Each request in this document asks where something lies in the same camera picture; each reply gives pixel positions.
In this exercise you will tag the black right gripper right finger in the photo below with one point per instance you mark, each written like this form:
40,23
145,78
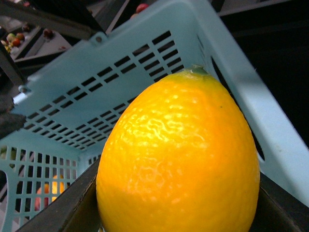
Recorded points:
278,211

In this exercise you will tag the yellow lemon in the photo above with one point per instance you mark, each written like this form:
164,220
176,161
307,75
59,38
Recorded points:
181,158

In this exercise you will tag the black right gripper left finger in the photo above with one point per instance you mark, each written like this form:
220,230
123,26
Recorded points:
75,210

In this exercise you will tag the mint green plastic basket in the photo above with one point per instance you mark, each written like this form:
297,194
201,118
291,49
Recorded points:
72,104

